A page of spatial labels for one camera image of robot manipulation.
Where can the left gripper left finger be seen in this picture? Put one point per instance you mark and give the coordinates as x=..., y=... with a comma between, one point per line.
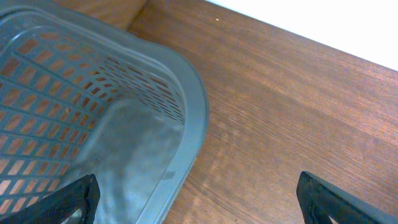
x=81, y=196

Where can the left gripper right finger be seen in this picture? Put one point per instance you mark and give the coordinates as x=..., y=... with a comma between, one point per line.
x=323, y=202

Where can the grey plastic mesh basket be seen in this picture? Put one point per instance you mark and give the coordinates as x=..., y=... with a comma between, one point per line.
x=81, y=97

